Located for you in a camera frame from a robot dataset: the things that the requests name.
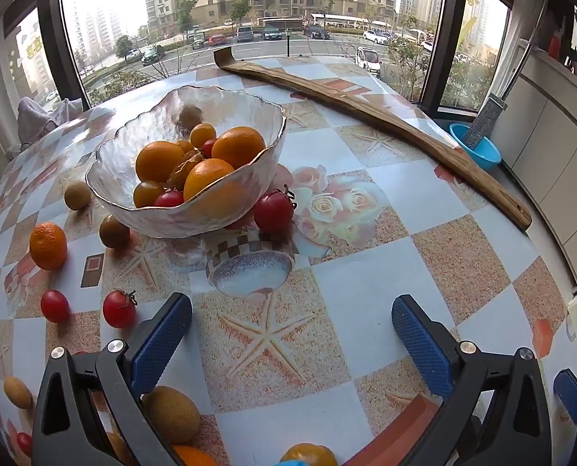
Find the beige cabinet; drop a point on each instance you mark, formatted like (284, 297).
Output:
(550, 145)

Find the black street lamp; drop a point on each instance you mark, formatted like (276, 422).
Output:
(288, 43)

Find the blue plastic basin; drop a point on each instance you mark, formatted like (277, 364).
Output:
(482, 158)

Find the red cherry tomato with stem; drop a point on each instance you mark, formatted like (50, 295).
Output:
(118, 309)

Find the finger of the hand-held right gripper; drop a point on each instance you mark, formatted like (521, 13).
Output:
(572, 395)

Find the clear glass bowl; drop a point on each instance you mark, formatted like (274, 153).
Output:
(123, 155)

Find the white crumpled cloth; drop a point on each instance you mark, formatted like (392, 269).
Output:
(40, 116)

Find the round greenish tan fruit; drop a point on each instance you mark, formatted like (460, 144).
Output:
(77, 194)

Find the large red cherry tomato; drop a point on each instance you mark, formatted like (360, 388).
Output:
(272, 212)

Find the small red cherry tomato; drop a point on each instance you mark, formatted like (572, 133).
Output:
(24, 443)

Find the dried physalis husk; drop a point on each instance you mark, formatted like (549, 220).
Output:
(184, 167)

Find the brown green cherry tomato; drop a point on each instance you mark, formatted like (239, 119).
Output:
(114, 232)

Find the oval red cherry tomato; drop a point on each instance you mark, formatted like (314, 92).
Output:
(55, 306)

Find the grey scrub brush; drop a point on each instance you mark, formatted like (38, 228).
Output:
(483, 121)

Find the smooth orange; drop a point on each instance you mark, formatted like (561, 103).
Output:
(158, 161)
(205, 179)
(238, 146)

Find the small orange kumquat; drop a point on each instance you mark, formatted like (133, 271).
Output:
(186, 145)
(203, 135)

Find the large tan round fruit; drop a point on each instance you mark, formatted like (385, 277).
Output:
(171, 413)

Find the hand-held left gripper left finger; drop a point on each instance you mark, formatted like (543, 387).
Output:
(159, 344)

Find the yellow brown cherry tomato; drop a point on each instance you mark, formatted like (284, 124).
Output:
(147, 193)

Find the white van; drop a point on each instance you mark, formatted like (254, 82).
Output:
(368, 59)

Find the small tan oval fruit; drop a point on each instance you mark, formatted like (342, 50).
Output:
(17, 392)

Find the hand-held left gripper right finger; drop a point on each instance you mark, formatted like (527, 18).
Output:
(422, 344)

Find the orange fruit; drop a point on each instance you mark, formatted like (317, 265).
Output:
(193, 456)

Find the small brown round fruit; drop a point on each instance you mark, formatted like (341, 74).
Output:
(189, 117)

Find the metal pole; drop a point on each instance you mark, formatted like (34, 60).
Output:
(519, 70)

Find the bumpy mandarin orange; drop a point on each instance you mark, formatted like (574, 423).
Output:
(48, 245)

